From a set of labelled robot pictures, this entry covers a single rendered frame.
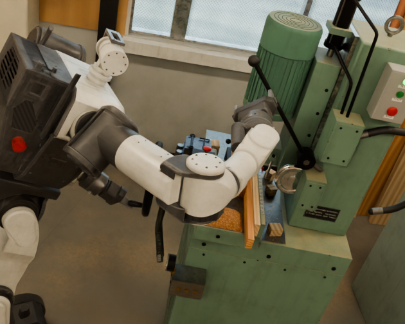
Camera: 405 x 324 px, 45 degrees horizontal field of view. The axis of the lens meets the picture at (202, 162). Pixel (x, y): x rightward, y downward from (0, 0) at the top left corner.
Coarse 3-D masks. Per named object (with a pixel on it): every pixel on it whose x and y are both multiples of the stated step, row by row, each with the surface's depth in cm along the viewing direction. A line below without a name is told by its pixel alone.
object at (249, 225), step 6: (246, 192) 167; (246, 198) 165; (252, 198) 165; (246, 204) 162; (252, 204) 162; (246, 210) 160; (252, 210) 159; (246, 216) 158; (252, 216) 157; (246, 222) 156; (252, 222) 154; (246, 228) 154; (252, 228) 152; (246, 234) 152; (252, 234) 150; (246, 240) 149; (252, 240) 148; (246, 246) 150
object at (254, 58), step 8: (256, 56) 139; (256, 64) 139; (264, 80) 142; (280, 112) 148; (288, 128) 151; (296, 144) 154; (296, 152) 158; (304, 152) 155; (312, 152) 156; (296, 160) 157; (304, 160) 155; (312, 160) 155; (304, 168) 157; (320, 168) 159
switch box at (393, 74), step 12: (384, 72) 141; (396, 72) 136; (384, 84) 139; (396, 84) 138; (372, 96) 146; (384, 96) 140; (372, 108) 144; (384, 108) 142; (384, 120) 145; (396, 120) 144
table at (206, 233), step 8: (208, 136) 199; (216, 136) 200; (224, 136) 201; (224, 144) 196; (224, 152) 191; (232, 200) 168; (240, 200) 169; (232, 208) 164; (240, 208) 165; (200, 232) 156; (208, 232) 155; (216, 232) 155; (224, 232) 155; (232, 232) 155; (240, 232) 155; (208, 240) 158; (216, 240) 157; (224, 240) 157; (232, 240) 157; (240, 240) 157; (256, 240) 156; (256, 248) 159
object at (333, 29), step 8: (344, 0) 140; (352, 0) 139; (360, 0) 140; (344, 8) 142; (352, 8) 141; (336, 16) 144; (344, 16) 143; (352, 16) 143; (328, 24) 147; (336, 24) 144; (344, 24) 144; (328, 32) 149; (336, 32) 144; (344, 32) 144; (352, 32) 144; (328, 40) 148; (336, 40) 147; (344, 40) 147; (328, 48) 148
